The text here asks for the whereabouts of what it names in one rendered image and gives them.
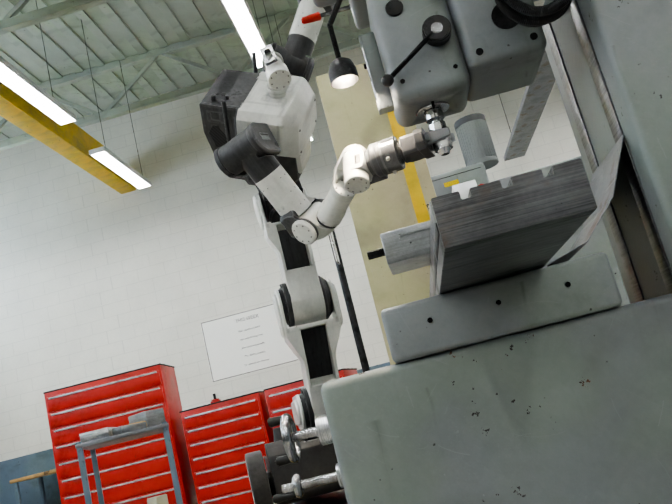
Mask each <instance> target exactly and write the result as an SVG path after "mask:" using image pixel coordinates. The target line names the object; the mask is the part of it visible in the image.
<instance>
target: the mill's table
mask: <svg viewBox="0 0 672 504"><path fill-rule="evenodd" d="M596 209H597V205H596V202H595V199H594V196H593V193H592V190H591V187H590V184H589V181H588V178H587V175H586V172H585V169H584V166H583V163H582V160H581V159H580V158H578V159H575V160H571V161H567V162H564V163H560V164H556V165H553V166H552V167H551V169H550V171H549V173H548V175H547V176H546V177H544V176H543V173H542V170H541V169H538V170H534V171H531V172H527V173H523V174H519V175H516V176H512V177H511V178H510V180H509V183H508V186H507V187H506V188H502V185H501V182H500V181H499V180H497V181H494V182H490V183H486V184H483V185H479V186H475V187H472V188H470V189H469V194H468V198H466V199H461V196H460V193H459V192H458V191H457V192H453V193H450V194H446V195H442V196H439V197H435V198H431V215H430V297H432V296H436V295H440V294H444V293H448V292H451V291H455V290H459V289H463V288H467V287H470V286H474V285H478V284H482V283H486V282H489V281H493V280H497V279H501V278H505V277H508V276H512V275H516V274H520V273H524V272H528V271H531V270H535V269H539V268H543V267H544V266H545V265H546V264H547V262H548V261H549V260H550V259H551V258H552V257H553V256H554V255H555V254H556V253H557V251H558V250H559V249H560V248H561V247H562V246H563V245H564V244H565V243H566V242H567V240H568V239H569V238H570V237H571V236H572V235H573V234H574V233H575V232H576V231H577V229H578V228H579V227H580V226H581V225H582V224H583V223H584V222H585V221H586V220H587V219H588V217H589V216H590V215H591V214H592V213H593V212H594V211H595V210H596Z"/></svg>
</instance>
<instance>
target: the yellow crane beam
mask: <svg viewBox="0 0 672 504"><path fill-rule="evenodd" d="M0 116H2V117H3V118H5V119H6V120H8V121H9V122H11V123H12V124H14V125H15V126H17V127H19V128H20V129H22V130H23V131H25V132H26V133H28V134H29V135H31V136H32V137H34V138H35V139H37V140H39V141H40V142H42V143H43V144H45V145H46V146H48V147H49V148H51V149H52V150H54V151H56V152H57V153H59V154H60V155H62V156H63V157H65V158H66V159H68V160H69V161H71V162H72V163H74V164H76V165H77V166H79V167H80V168H82V169H83V170H85V171H86V172H88V173H89V174H91V175H93V176H94V177H96V178H97V179H99V180H100V181H102V182H103V183H105V184H106V185H108V186H109V187H111V188H113V189H114V190H116V191H117V192H119V193H120V194H124V193H128V192H131V191H135V190H136V187H134V186H133V185H132V184H130V183H129V182H127V181H126V180H124V179H123V178H122V177H120V176H119V175H117V174H116V173H114V172H113V171H112V170H110V169H109V168H107V167H106V166H105V165H103V164H102V163H100V162H99V161H97V160H96V159H95V158H93V157H92V156H90V155H89V150H92V149H95V148H99V147H102V146H104V145H102V144H101V143H100V142H98V141H97V140H96V139H94V138H93V137H92V136H90V135H89V134H88V133H86V132H85V131H84V130H83V129H81V128H80V127H79V126H77V125H76V124H75V123H73V122H71V123H68V124H64V125H61V126H60V125H59V124H57V123H56V122H54V121H53V120H52V119H50V118H49V117H48V116H46V115H45V114H43V113H42V112H41V111H39V110H38V109H37V108H35V107H34V106H32V105H31V104H30V103H28V102H27V101H26V100H24V99H23V98H21V97H20V96H19V95H17V94H16V93H15V92H13V91H12V90H10V89H9V88H8V87H6V86H5V85H4V84H2V83H1V82H0Z"/></svg>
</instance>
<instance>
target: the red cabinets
mask: <svg viewBox="0 0 672 504"><path fill-rule="evenodd" d="M174 368H175V367H174V366H170V365H166V364H161V363H159V364H155V365H151V366H147V367H143V368H139V369H135V370H131V371H127V372H123V373H119V374H115V375H111V376H107V377H103V378H99V379H95V380H91V381H87V382H83V383H79V384H75V385H71V386H67V387H63V388H59V389H55V390H51V391H47V392H43V394H44V397H45V403H46V410H47V416H48V422H49V428H50V435H51V441H52V447H53V454H54V460H55V466H56V472H57V479H58V485H59V491H60V498H61V504H86V503H85V497H84V491H83V485H82V479H81V473H80V467H79V461H78V455H77V449H76V448H75V445H76V443H78V442H80V436H79V434H82V433H86V432H90V431H94V430H98V429H102V428H106V427H119V426H124V425H128V424H129V419H128V417H129V416H132V415H135V414H138V413H141V412H144V411H149V410H154V409H159V408H163V410H164V415H165V421H167V423H169V433H170V439H171V444H172V449H173V454H174V459H175V464H176V470H177V475H178V480H179V485H180V490H181V496H182V501H183V504H254V500H253V495H252V490H251V486H250V481H249V476H248V471H247V466H246V461H245V454H247V453H250V452H254V451H259V450H260V451H261V453H262V456H263V459H264V457H265V456H266V451H265V446H264V444H267V443H271V442H274V437H273V429H274V428H278V427H280V425H278V426H275V427H272V428H270V427H269V426H268V422H267V420H268V418H271V417H277V416H282V415H283V414H285V413H288V414H290V415H291V416H292V418H293V420H294V417H293V412H292V407H291V403H292V402H293V400H292V398H293V397H294V396H295V395H297V394H298V395H299V394H300V393H301V392H300V389H303V388H304V382H303V379H301V380H297V381H294V382H290V383H286V384H282V385H279V386H275V387H271V388H267V389H264V390H263V391H257V392H253V393H249V394H245V395H241V396H238V397H234V398H230V399H226V400H222V401H218V402H215V403H211V404H207V405H203V406H199V407H195V408H191V409H188V410H184V411H183V410H182V405H181V400H180V395H179V390H178V385H177V380H176V375H175V370H174ZM95 450H96V456H97V462H98V468H99V474H100V479H101V485H102V491H103V497H104V503H105V504H147V499H148V498H152V497H155V496H159V495H164V494H167V497H168V503H169V504H177V502H176V497H175V492H174V487H173V481H172V476H171V471H170V466H169V460H168V455H167V450H166V445H165V439H164V434H163V433H160V434H156V435H152V436H147V437H143V438H139V439H135V440H131V441H127V442H123V443H119V444H115V445H110V446H106V447H102V448H98V449H95ZM83 451H84V457H85V463H86V469H87V475H88V481H89V487H90V493H91V499H92V504H99V500H98V494H97V488H96V483H95V477H94V471H93V465H92V459H91V453H90V450H83ZM264 463H265V459H264ZM265 467H266V463H265Z"/></svg>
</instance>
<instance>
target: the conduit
mask: <svg viewBox="0 0 672 504"><path fill-rule="evenodd" d="M571 2H572V0H554V1H553V2H551V3H549V4H548V5H544V6H532V5H529V4H526V3H524V2H522V1H520V0H495V3H496V4H497V6H498V7H499V9H500V10H501V12H502V13H504V14H505V15H506V17H508V18H509V19H511V20H513V21H514V22H516V23H518V24H520V25H522V26H526V27H539V26H540V27H541V26H543V25H545V24H546V25H547V24H549V23H551V22H554V21H556V20H558V19H559V18H560V17H561V16H562V15H564V14H565V12H566V11H567V10H568V8H569V6H570V4H571ZM517 11H518V12H520V13H518V12H517ZM521 13H522V14H521ZM525 14H526V15H525ZM527 15H528V16H527ZM529 15H530V16H529ZM535 16H536V17H535Z"/></svg>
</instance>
